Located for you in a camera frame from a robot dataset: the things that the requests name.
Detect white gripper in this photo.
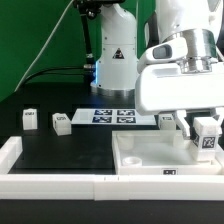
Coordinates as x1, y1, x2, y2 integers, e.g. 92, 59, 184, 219
135, 62, 224, 139

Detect white square tabletop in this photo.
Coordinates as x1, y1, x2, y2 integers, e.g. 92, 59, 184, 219
112, 130, 224, 175

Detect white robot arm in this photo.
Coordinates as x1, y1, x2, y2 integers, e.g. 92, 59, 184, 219
92, 0, 224, 134

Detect white sheet with tags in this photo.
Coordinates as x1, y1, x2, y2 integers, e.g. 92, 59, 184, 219
72, 108, 156, 125

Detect white U-shaped obstacle fence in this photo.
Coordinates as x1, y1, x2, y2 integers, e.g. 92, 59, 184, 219
0, 136, 224, 201

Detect black cable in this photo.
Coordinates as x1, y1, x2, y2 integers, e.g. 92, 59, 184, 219
20, 65, 98, 88

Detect grey cable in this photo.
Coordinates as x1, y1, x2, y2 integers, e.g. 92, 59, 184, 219
13, 0, 75, 93

